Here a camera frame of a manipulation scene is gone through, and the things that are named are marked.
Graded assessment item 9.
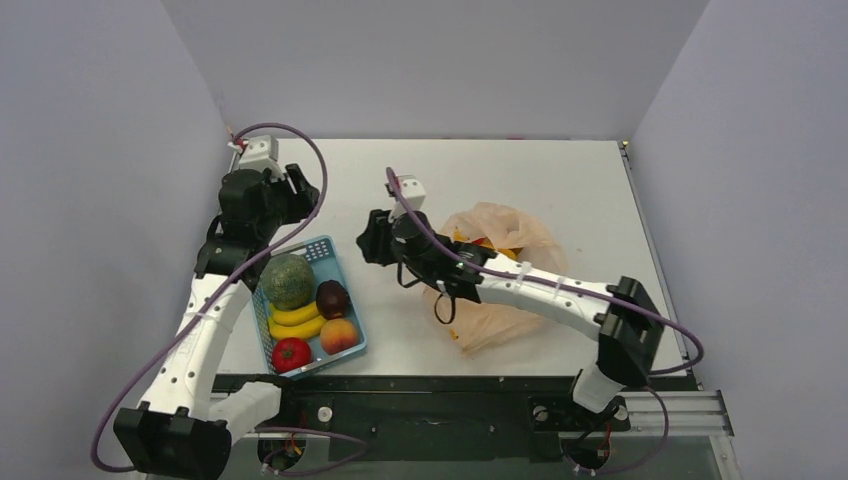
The fake brown kiwi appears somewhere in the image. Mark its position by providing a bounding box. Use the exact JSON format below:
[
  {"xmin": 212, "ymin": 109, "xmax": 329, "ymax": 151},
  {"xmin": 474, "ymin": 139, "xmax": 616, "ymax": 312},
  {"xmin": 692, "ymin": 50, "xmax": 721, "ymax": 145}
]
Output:
[{"xmin": 316, "ymin": 280, "xmax": 351, "ymax": 320}]

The beige plastic bag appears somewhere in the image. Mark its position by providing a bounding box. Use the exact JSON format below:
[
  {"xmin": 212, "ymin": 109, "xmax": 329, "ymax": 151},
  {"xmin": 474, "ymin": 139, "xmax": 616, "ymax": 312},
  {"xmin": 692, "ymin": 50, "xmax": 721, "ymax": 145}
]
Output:
[{"xmin": 423, "ymin": 201, "xmax": 570, "ymax": 358}]

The fake orange mango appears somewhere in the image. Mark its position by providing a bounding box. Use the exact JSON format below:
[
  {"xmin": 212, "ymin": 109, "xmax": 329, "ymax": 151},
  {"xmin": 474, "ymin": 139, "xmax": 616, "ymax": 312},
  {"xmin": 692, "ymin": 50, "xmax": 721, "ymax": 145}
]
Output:
[{"xmin": 496, "ymin": 248, "xmax": 517, "ymax": 261}]

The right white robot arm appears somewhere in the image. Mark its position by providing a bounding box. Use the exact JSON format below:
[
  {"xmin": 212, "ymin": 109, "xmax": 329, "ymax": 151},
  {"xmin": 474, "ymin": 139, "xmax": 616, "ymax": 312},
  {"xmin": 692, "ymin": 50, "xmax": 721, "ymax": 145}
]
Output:
[{"xmin": 356, "ymin": 210, "xmax": 664, "ymax": 427}]

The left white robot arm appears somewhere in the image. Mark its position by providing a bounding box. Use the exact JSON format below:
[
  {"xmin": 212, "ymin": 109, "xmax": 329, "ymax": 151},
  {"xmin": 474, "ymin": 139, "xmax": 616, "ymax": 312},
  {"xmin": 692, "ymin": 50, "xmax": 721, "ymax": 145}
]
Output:
[{"xmin": 110, "ymin": 161, "xmax": 323, "ymax": 479}]

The green fake melon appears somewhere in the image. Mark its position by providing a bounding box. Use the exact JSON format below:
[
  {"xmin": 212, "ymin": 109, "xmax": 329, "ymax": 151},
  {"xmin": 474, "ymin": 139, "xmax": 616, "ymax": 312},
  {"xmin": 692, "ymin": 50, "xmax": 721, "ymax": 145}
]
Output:
[{"xmin": 259, "ymin": 253, "xmax": 315, "ymax": 310}]

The fake peach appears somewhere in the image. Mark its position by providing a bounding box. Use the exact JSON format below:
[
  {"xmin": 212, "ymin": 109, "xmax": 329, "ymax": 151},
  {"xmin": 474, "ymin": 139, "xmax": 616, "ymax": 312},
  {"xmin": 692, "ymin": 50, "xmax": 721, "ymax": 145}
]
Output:
[{"xmin": 319, "ymin": 318, "xmax": 359, "ymax": 355}]

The yellow fake banana bunch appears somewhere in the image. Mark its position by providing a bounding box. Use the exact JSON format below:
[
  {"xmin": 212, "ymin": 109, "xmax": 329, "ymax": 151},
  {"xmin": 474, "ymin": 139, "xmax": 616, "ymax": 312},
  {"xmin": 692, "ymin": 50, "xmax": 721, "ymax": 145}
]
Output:
[{"xmin": 268, "ymin": 302, "xmax": 327, "ymax": 340}]

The red fake tomato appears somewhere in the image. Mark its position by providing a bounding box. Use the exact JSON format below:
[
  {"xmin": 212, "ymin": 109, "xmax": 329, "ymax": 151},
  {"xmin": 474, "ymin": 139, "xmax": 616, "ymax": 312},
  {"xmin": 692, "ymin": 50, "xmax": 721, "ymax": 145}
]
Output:
[{"xmin": 270, "ymin": 337, "xmax": 312, "ymax": 374}]

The blue plastic basket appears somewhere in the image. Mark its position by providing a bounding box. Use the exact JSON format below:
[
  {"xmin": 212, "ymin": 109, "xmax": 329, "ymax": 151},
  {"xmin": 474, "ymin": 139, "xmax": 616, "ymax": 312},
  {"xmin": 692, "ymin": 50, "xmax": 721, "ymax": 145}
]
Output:
[{"xmin": 252, "ymin": 236, "xmax": 367, "ymax": 379}]

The black loop cable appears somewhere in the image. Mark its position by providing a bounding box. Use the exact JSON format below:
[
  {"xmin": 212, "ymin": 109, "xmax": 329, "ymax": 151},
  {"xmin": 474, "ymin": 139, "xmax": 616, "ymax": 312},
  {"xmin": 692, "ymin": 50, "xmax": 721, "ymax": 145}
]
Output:
[{"xmin": 396, "ymin": 261, "xmax": 458, "ymax": 326}]

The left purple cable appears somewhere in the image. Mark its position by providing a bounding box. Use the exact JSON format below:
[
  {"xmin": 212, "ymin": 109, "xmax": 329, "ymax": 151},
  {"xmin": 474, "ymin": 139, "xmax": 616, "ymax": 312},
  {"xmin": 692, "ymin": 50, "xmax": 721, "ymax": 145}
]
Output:
[{"xmin": 89, "ymin": 122, "xmax": 370, "ymax": 478}]

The purple cable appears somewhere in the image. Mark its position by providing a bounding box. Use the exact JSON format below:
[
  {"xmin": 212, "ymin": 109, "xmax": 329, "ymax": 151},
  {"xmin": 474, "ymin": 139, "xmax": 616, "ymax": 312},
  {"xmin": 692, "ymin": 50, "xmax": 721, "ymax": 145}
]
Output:
[
  {"xmin": 89, "ymin": 122, "xmax": 370, "ymax": 478},
  {"xmin": 385, "ymin": 166, "xmax": 705, "ymax": 477}
]

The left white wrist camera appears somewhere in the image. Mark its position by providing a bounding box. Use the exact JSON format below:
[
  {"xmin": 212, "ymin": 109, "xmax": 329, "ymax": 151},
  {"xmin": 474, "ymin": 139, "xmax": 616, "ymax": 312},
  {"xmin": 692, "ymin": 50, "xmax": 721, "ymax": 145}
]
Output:
[{"xmin": 228, "ymin": 135, "xmax": 284, "ymax": 179}]

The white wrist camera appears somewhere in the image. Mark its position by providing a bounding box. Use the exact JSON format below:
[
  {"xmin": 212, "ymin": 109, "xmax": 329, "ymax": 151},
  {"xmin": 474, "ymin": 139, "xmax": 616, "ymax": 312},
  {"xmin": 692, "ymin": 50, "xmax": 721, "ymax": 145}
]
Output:
[
  {"xmin": 386, "ymin": 175, "xmax": 426, "ymax": 223},
  {"xmin": 228, "ymin": 135, "xmax": 284, "ymax": 179}
]

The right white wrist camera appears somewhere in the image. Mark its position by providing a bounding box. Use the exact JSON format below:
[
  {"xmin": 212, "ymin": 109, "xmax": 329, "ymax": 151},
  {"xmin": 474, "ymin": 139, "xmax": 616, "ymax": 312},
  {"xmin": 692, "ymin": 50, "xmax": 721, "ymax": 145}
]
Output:
[{"xmin": 386, "ymin": 175, "xmax": 426, "ymax": 223}]

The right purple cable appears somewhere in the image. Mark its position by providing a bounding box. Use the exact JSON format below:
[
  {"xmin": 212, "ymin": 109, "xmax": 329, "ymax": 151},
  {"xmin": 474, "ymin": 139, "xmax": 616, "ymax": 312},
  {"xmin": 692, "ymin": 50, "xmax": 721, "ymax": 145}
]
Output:
[{"xmin": 385, "ymin": 166, "xmax": 705, "ymax": 477}]

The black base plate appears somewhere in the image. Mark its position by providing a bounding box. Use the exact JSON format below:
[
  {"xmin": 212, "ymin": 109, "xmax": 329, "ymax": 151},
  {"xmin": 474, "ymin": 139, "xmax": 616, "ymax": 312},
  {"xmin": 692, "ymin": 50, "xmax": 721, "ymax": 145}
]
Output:
[{"xmin": 211, "ymin": 374, "xmax": 700, "ymax": 463}]

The aluminium rail frame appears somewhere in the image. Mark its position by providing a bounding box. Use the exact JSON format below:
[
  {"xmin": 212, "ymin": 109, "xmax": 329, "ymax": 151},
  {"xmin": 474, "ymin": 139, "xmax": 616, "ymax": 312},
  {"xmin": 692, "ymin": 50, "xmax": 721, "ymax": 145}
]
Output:
[{"xmin": 260, "ymin": 377, "xmax": 732, "ymax": 438}]

